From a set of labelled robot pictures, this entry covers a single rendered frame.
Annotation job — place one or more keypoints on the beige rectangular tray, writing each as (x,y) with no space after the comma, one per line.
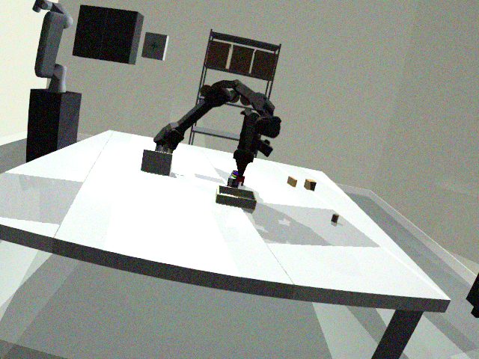
(235,197)

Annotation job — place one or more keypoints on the small tan block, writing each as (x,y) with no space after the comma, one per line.
(292,181)

